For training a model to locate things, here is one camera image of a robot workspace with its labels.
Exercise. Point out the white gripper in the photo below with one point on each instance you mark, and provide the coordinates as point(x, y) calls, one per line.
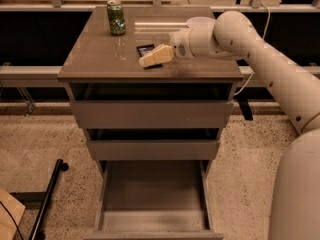
point(179, 42)

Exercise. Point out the dark blue rxbar wrapper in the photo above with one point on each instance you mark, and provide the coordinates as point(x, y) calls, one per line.
point(143, 50)

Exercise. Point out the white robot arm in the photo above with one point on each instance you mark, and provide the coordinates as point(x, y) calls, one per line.
point(295, 211)

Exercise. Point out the grey drawer cabinet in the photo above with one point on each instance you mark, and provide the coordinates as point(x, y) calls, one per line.
point(100, 57)

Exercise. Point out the grey top drawer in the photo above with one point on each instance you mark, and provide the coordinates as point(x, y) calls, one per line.
point(151, 105)

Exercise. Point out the grey drawer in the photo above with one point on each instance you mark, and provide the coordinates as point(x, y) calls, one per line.
point(153, 144)
point(154, 200)
point(151, 105)

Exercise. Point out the grey middle drawer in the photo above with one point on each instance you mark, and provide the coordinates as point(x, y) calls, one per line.
point(153, 144)

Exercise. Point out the grey bottom drawer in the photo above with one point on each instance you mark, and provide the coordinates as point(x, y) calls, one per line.
point(154, 200)

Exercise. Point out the white bowl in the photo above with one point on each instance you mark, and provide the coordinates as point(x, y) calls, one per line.
point(196, 22)

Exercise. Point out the green soda can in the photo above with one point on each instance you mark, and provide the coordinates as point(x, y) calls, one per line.
point(116, 19)

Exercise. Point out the black metal stand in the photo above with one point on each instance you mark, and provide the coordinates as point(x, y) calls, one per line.
point(41, 200)

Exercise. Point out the cardboard piece left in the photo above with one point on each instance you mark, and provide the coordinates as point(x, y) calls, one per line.
point(11, 213)

